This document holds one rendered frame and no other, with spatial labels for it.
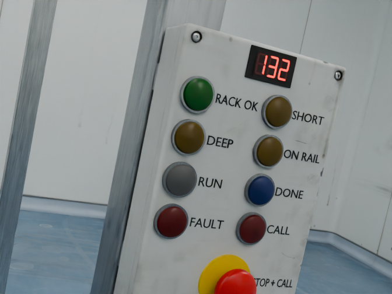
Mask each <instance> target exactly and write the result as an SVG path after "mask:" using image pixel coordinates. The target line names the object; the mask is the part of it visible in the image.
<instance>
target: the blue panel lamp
mask: <svg viewBox="0 0 392 294"><path fill-rule="evenodd" d="M273 193H274V185H273V183H272V181H271V180H270V179H269V178H268V177H265V176H259V177H257V178H255V179H254V180H253V181H252V182H251V183H250V185H249V188H248V197H249V199H250V201H251V202H252V203H253V204H255V205H263V204H266V203H267V202H268V201H269V200H270V199H271V198H272V196H273Z"/></svg>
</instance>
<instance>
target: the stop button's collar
mask: <svg viewBox="0 0 392 294"><path fill-rule="evenodd" d="M233 269H243V270H246V271H247V272H249V273H250V270H249V267H248V265H247V264H246V262H245V261H244V260H243V259H241V258H240V257H238V256H236V255H232V254H225V255H221V256H219V257H216V258H214V259H213V260H212V261H211V262H209V263H208V265H207V266H206V267H205V268H204V270H203V271H202V273H201V275H200V278H199V282H198V292H199V294H214V290H215V286H216V284H217V282H218V281H219V279H220V278H221V276H222V275H224V274H225V273H227V272H228V271H230V270H233ZM254 279H255V278H254ZM256 279H257V285H258V280H259V279H260V278H256ZM256 279H255V280H256ZM262 280H264V284H263V285H261V281H262ZM262 280H261V281H260V286H264V285H265V286H266V285H267V283H269V281H270V280H269V279H267V280H268V282H267V280H266V283H265V279H264V278H263V279H262ZM279 281H282V280H281V279H279ZM279 281H278V282H279ZM278 282H277V286H278ZM284 282H285V279H284V281H283V284H282V285H285V284H284ZM257 285H256V286H257ZM278 287H282V286H278Z"/></svg>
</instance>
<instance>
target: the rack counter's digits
mask: <svg viewBox="0 0 392 294"><path fill-rule="evenodd" d="M291 62H292V60H290V59H286V58H282V57H278V56H275V55H271V54H267V53H264V52H261V51H258V52H257V57H256V61H255V66H254V71H253V74H255V75H259V76H263V77H266V78H271V79H275V80H278V81H283V82H287V80H288V75H289V70H290V67H291Z"/></svg>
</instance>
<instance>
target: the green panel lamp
mask: <svg viewBox="0 0 392 294"><path fill-rule="evenodd" d="M213 95H214V94H213V90H212V87H211V85H210V84H209V82H208V81H207V80H205V79H202V78H195V79H192V80H191V81H189V82H188V83H187V84H186V86H185V88H184V92H183V99H184V102H185V104H186V105H187V107H188V108H190V109H191V110H194V111H201V110H204V109H206V108H207V107H208V106H209V105H210V103H211V102H212V99H213Z"/></svg>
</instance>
